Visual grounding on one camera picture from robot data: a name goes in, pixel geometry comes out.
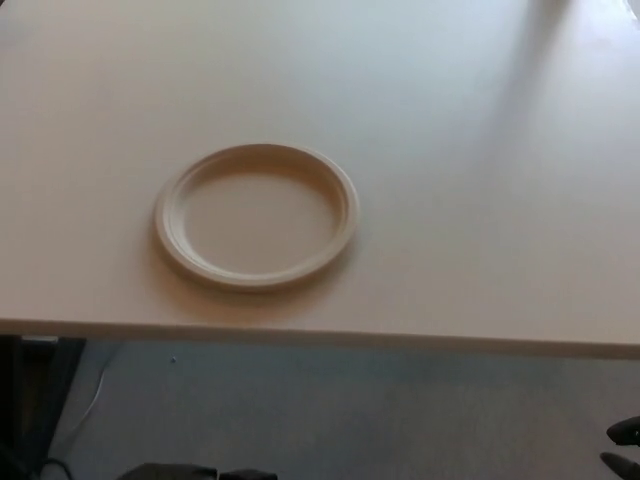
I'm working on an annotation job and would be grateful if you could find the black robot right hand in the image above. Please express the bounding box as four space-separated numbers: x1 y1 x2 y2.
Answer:
599 418 640 480

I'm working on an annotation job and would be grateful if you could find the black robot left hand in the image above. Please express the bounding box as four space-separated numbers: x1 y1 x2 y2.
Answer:
117 462 274 480

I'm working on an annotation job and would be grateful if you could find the beige round paper plate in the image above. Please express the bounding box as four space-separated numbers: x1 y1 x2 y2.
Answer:
153 143 361 295

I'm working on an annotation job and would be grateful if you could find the dark table leg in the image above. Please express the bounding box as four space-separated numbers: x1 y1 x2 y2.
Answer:
0 335 87 480

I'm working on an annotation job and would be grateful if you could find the thin white floor cable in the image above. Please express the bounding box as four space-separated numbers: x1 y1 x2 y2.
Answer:
68 358 109 444

